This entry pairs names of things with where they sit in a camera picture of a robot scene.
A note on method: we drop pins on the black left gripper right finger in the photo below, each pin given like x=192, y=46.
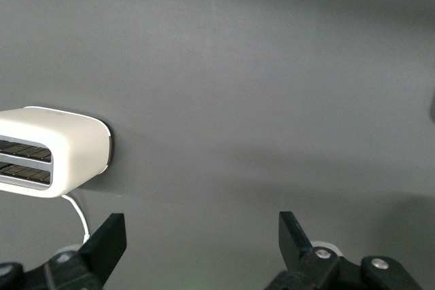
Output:
x=292, y=246

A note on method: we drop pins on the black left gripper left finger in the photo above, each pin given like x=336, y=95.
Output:
x=105, y=246

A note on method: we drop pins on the white toaster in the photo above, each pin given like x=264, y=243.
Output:
x=74, y=140

